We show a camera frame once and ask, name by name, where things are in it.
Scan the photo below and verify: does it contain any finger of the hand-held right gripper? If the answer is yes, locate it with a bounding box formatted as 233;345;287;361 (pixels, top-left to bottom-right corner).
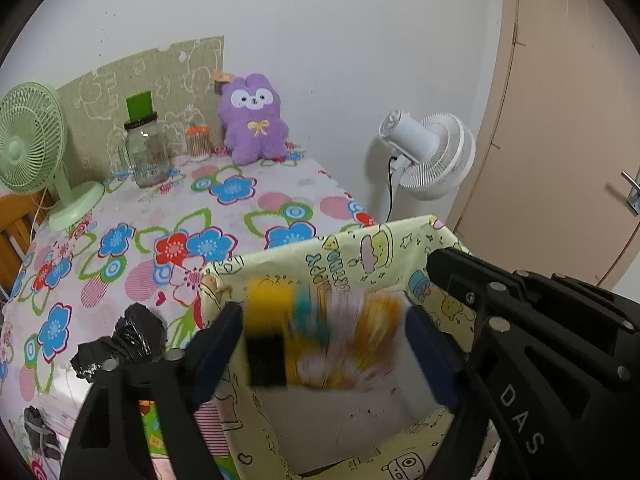
515;267;640;341
427;247;636;480

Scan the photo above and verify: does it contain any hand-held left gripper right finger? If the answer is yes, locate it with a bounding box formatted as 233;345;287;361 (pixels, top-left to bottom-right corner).
405;305;493;480

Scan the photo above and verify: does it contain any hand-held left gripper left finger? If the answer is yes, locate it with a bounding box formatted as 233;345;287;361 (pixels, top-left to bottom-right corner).
60;302;244;480

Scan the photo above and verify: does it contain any colourful soft toy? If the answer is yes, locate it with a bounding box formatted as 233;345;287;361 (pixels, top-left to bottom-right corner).
242;275;408;392

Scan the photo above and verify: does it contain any yellow cartoon fabric storage box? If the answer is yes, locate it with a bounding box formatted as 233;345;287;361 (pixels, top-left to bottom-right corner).
200;215;493;480

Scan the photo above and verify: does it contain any black crumpled plastic bag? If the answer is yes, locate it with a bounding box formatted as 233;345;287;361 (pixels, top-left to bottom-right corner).
70;302;168;384

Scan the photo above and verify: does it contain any white fan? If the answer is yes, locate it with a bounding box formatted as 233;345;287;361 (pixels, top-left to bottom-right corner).
378;109;477;202

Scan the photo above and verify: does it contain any floral tablecloth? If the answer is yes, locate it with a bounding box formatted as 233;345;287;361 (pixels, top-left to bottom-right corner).
0;152;376;480

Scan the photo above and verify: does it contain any beige door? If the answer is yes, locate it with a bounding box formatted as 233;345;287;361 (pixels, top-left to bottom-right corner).
445;0;640;306

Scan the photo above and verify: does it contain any small black white object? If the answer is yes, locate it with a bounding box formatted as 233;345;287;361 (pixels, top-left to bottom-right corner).
22;405;64;461

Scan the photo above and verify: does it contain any cotton swab container orange lid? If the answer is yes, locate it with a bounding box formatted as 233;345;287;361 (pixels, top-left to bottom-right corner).
184;125;211;163

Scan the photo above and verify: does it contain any glass jar with black lid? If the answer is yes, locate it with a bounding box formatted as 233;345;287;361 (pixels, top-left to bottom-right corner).
123;112;174;189

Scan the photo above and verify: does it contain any clear drinking glass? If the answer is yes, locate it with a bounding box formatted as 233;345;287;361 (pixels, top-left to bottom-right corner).
115;134;133;177

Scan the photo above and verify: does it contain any wooden chair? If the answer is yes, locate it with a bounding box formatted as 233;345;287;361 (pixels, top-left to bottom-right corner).
0;192;43;301

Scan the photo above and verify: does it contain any purple plush bunny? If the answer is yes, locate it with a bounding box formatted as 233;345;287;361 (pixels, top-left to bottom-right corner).
212;71;292;166

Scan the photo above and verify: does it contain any green box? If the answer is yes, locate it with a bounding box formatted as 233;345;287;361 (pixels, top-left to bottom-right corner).
125;90;154;122

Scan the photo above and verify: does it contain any green desk fan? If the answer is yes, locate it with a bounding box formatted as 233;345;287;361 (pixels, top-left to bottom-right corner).
0;82;106;233

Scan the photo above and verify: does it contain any green cartoon patterned board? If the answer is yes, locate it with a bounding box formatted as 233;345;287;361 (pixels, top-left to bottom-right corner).
56;36;226;182

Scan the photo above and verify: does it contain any black fan cable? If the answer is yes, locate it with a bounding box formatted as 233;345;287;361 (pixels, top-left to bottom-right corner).
386;154;402;224

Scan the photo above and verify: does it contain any metal door handle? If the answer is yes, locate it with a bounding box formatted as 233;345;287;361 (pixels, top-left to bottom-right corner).
621;170;640;217

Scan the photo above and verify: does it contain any white fan cable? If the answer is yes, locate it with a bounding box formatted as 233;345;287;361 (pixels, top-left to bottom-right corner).
30;185;57;231

